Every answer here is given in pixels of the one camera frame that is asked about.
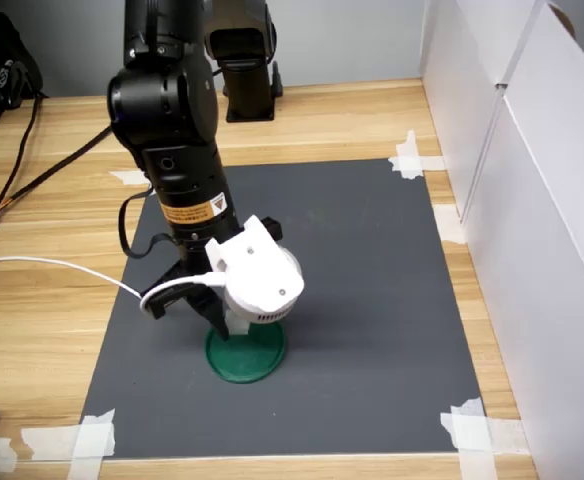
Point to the dark grey mat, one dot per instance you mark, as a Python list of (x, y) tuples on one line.
[(362, 300)]

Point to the white gripper camera box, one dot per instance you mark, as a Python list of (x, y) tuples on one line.
[(257, 270)]

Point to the round green lid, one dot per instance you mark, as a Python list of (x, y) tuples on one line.
[(247, 360)]

